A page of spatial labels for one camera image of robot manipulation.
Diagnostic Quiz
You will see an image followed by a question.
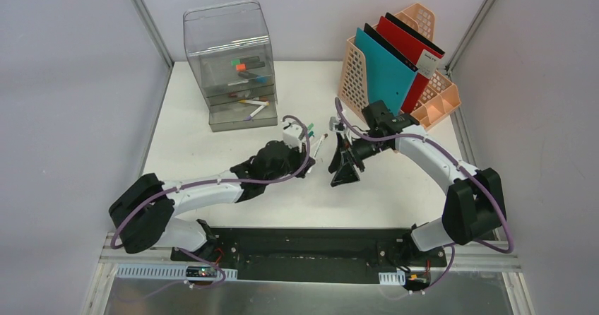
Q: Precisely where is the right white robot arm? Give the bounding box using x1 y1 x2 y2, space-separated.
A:
328 98 509 266

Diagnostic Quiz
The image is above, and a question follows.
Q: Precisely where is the teal folder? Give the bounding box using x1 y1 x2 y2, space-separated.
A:
354 23 417 113

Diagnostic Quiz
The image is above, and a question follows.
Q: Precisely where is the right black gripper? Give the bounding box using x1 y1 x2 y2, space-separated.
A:
329 131 390 187

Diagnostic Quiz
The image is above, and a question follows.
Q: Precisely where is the brown cap marker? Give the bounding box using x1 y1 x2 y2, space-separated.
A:
247 97 269 102

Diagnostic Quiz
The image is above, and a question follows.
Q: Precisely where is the dark red cap marker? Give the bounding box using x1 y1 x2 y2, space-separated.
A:
312 133 328 160

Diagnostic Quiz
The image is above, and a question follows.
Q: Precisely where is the yellow cap marker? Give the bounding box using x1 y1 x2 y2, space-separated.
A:
239 100 270 106

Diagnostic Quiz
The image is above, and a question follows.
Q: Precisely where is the purple cap marker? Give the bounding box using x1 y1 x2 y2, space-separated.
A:
244 105 266 121

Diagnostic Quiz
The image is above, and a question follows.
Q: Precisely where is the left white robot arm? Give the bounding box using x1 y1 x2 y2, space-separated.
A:
109 141 314 262

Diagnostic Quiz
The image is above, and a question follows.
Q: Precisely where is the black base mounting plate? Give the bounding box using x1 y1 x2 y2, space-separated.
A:
194 227 448 284

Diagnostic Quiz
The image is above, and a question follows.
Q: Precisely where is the red folder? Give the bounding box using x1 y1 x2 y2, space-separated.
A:
376 13 445 113

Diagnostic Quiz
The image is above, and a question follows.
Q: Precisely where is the green cap black highlighter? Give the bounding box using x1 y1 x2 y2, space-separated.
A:
230 56 261 66

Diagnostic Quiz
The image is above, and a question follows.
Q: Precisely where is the orange cap black highlighter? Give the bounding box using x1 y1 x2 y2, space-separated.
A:
235 61 266 71

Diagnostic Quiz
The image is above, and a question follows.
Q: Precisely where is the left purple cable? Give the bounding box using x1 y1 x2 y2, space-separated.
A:
109 114 314 302

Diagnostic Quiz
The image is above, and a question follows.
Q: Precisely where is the clear grey drawer organizer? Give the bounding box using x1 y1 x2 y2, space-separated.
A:
183 0 278 132

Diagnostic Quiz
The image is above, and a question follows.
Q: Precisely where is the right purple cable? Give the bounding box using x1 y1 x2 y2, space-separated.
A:
333 97 515 296

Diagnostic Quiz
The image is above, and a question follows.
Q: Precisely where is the blue cap black highlighter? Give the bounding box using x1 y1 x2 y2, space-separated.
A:
237 71 269 84

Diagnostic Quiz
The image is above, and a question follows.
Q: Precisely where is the purple cable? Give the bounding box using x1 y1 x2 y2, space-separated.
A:
333 97 515 296
109 114 314 302

